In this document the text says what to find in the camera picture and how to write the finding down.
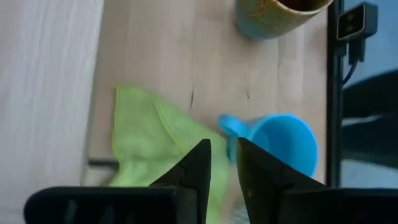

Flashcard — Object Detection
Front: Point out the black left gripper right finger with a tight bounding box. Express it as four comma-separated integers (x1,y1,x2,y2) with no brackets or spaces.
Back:
238,136,398,224

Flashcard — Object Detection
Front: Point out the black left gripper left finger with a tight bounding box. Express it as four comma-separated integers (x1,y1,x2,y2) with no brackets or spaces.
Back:
24,138,213,224

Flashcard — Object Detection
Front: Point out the light blue mug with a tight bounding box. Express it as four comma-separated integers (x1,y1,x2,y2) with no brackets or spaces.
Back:
217,113,320,179

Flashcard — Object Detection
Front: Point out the brown green glazed mug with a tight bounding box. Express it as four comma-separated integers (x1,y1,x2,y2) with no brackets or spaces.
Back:
234,0,335,40

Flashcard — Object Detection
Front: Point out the green microfibre cloth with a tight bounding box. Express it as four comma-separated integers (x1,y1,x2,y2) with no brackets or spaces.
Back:
110,85,231,224

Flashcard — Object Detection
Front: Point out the black table frame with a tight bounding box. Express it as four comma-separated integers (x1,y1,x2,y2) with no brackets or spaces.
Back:
325,0,345,188

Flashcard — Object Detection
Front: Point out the black camera cable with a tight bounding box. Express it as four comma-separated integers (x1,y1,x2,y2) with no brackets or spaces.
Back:
341,39,367,85

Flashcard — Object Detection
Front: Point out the small black table camera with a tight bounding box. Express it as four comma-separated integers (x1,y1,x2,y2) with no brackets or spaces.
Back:
336,2,379,42

